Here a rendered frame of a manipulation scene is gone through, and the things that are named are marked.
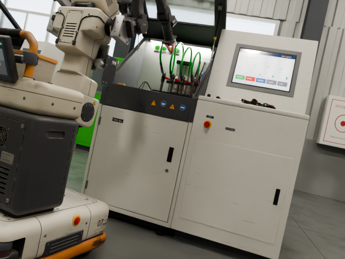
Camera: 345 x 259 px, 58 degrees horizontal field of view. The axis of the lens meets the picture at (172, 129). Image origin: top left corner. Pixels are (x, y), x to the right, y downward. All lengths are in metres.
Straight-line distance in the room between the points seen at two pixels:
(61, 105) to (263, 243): 1.46
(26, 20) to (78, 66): 6.38
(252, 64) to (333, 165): 4.44
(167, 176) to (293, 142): 0.84
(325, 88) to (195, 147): 4.81
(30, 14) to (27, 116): 6.83
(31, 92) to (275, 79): 1.65
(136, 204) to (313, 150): 4.73
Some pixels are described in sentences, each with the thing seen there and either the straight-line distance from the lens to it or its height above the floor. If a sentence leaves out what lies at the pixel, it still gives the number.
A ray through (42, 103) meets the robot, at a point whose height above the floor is 0.73.
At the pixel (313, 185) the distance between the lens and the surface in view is 6.53.
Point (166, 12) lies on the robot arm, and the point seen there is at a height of 1.40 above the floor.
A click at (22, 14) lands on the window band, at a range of 8.19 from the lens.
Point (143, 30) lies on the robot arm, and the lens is 1.75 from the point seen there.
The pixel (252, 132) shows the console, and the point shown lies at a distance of 2.04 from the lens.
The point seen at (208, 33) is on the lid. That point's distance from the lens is 2.64.
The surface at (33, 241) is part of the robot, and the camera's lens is 1.38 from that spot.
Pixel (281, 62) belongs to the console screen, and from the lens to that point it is 2.41.
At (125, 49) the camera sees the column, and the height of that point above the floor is 1.98.
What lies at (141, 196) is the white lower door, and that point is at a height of 0.22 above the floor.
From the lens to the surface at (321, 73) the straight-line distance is 6.61.
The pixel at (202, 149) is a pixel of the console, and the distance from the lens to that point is 2.06.
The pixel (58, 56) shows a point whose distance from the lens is 5.28.
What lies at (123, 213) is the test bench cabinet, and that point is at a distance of 2.28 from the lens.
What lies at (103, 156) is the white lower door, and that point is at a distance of 2.29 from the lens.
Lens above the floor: 0.76
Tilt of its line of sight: 1 degrees down
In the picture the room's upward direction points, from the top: 12 degrees clockwise
